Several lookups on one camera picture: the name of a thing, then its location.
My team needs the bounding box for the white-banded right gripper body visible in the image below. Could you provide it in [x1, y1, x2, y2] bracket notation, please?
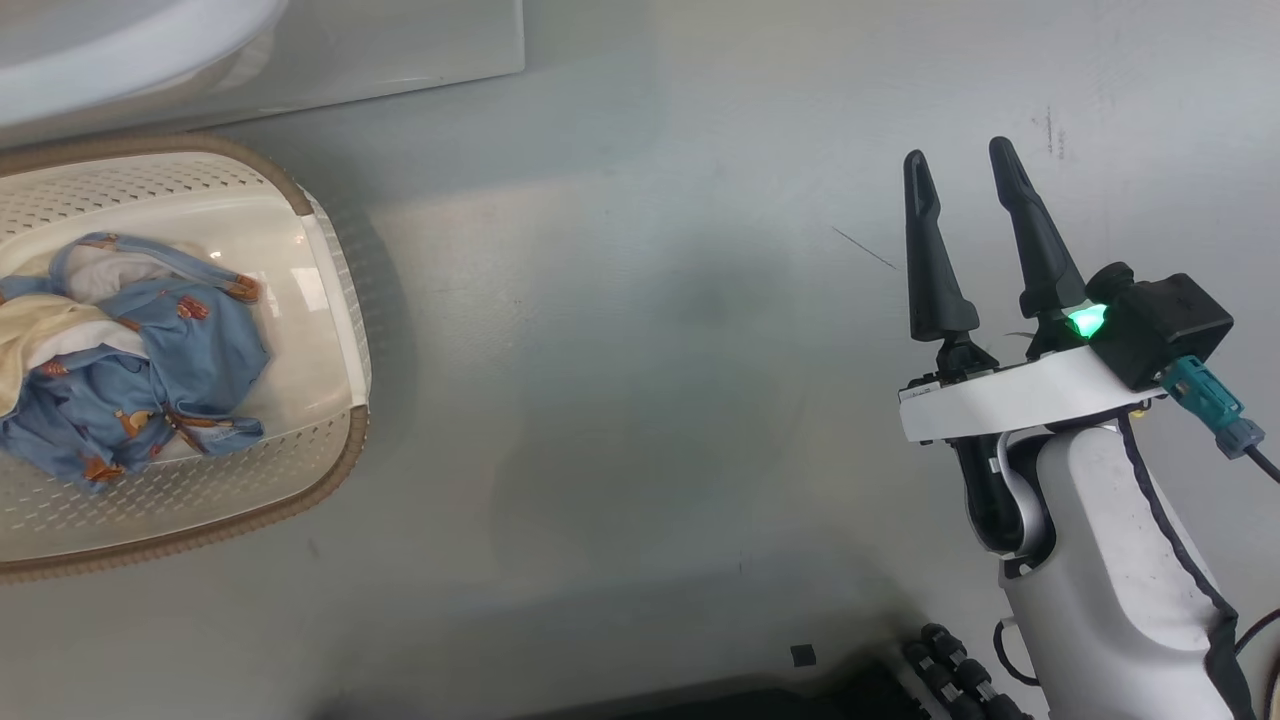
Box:
[897, 305, 1166, 446]

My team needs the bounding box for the black cable along right arm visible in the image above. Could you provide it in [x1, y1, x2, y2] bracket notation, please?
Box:
[1115, 415, 1263, 720]

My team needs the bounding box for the blue patterned garment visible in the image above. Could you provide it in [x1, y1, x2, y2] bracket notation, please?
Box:
[0, 232, 273, 491]

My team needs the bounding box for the cream perforated laundry basket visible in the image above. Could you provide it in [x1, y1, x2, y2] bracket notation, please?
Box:
[0, 133, 373, 583]

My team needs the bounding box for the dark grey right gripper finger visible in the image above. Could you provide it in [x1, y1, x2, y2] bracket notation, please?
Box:
[903, 150, 983, 343]
[988, 137, 1089, 321]

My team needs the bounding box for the teal-plug right camera cable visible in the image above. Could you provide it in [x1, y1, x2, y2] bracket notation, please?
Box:
[1160, 355, 1280, 481]

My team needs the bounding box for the white Hisense washing machine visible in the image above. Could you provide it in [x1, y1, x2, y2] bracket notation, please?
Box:
[0, 0, 526, 151]

